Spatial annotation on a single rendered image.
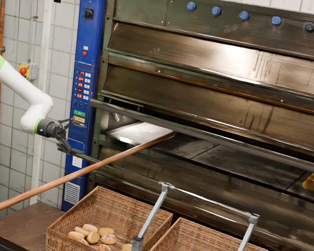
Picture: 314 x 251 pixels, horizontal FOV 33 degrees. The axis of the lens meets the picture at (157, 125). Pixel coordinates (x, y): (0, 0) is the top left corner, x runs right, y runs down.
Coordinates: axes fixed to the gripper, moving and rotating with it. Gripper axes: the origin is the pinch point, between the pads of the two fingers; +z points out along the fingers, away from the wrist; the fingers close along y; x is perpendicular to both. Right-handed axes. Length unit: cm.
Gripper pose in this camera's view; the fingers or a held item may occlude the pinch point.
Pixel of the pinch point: (81, 140)
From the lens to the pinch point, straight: 273.9
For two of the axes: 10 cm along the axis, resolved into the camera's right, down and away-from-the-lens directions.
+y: -1.3, 9.5, 2.7
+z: 8.6, 2.5, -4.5
